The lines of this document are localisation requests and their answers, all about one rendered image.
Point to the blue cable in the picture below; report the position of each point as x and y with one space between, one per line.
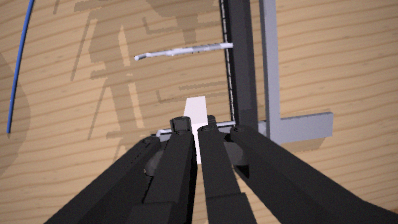
19 56

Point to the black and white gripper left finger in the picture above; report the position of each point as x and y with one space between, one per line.
109 198

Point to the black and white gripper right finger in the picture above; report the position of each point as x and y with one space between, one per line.
292 190

